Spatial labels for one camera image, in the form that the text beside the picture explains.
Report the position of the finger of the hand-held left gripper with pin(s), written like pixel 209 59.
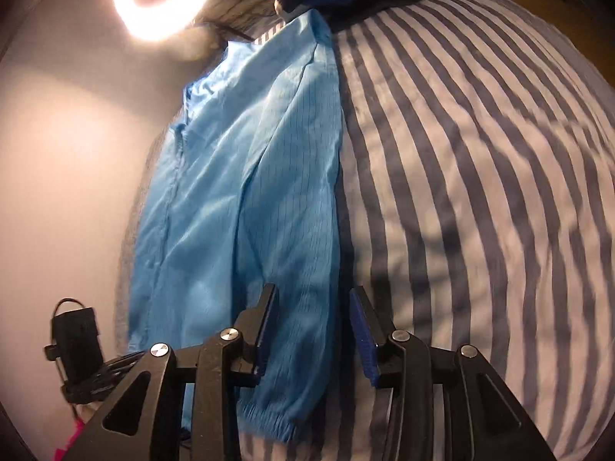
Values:
pixel 122 367

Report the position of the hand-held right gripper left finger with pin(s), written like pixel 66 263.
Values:
pixel 263 341

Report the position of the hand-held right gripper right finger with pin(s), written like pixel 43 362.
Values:
pixel 365 341

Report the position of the light blue jacket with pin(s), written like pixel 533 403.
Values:
pixel 240 177

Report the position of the pink cloth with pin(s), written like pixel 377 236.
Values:
pixel 65 451

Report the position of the bed with striped sheet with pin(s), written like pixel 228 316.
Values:
pixel 456 201

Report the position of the black tripod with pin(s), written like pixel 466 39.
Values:
pixel 226 33

